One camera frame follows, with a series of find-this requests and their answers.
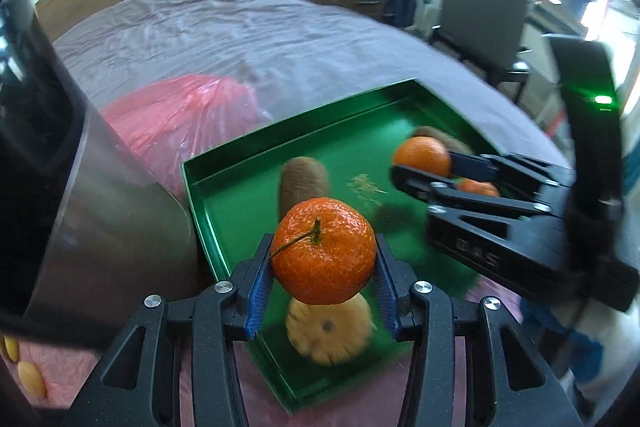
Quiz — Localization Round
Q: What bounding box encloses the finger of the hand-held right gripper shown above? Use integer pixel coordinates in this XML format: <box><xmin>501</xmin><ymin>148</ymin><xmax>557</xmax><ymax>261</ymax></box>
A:
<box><xmin>390</xmin><ymin>164</ymin><xmax>555</xmax><ymax>219</ymax></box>
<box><xmin>447</xmin><ymin>151</ymin><xmax>576</xmax><ymax>204</ymax></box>

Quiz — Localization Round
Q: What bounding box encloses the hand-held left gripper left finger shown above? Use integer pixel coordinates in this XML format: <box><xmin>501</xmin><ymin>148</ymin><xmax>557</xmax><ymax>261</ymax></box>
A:
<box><xmin>62</xmin><ymin>234</ymin><xmax>276</xmax><ymax>427</ymax></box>

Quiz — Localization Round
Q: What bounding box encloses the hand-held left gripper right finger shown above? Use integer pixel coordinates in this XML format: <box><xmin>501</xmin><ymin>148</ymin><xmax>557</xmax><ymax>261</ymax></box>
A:
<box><xmin>372</xmin><ymin>234</ymin><xmax>583</xmax><ymax>427</ymax></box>

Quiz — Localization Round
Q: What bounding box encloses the brown kiwi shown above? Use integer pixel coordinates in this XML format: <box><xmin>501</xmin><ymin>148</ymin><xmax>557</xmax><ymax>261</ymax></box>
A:
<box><xmin>412</xmin><ymin>125</ymin><xmax>473</xmax><ymax>155</ymax></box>
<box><xmin>277</xmin><ymin>156</ymin><xmax>331</xmax><ymax>228</ymax></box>

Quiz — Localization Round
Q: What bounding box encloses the tangerine with stem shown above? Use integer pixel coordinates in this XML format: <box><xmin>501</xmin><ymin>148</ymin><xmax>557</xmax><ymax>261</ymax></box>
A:
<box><xmin>270</xmin><ymin>198</ymin><xmax>377</xmax><ymax>306</ymax></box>

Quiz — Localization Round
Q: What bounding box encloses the green tray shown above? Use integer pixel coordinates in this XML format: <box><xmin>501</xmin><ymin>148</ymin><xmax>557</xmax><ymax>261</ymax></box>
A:
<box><xmin>181</xmin><ymin>78</ymin><xmax>506</xmax><ymax>415</ymax></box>

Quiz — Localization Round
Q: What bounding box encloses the person's right forearm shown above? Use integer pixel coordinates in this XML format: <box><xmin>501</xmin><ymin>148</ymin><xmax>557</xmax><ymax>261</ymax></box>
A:
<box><xmin>520</xmin><ymin>297</ymin><xmax>640</xmax><ymax>413</ymax></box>

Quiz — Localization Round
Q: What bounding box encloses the grey chair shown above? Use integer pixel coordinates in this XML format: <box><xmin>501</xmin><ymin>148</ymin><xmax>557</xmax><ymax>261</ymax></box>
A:
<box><xmin>430</xmin><ymin>0</ymin><xmax>533</xmax><ymax>105</ymax></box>

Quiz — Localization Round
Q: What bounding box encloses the dark hanging bag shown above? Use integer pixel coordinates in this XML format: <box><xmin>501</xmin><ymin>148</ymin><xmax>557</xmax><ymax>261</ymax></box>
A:
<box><xmin>382</xmin><ymin>0</ymin><xmax>418</xmax><ymax>28</ymax></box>

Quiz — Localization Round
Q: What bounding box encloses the pink plastic sheet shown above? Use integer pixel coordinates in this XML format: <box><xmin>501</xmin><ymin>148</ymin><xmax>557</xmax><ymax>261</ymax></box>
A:
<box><xmin>0</xmin><ymin>74</ymin><xmax>526</xmax><ymax>427</ymax></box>

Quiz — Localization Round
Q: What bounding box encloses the copper and black kettle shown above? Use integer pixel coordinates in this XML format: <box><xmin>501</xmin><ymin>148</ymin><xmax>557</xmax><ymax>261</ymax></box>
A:
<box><xmin>0</xmin><ymin>0</ymin><xmax>211</xmax><ymax>348</ymax></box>

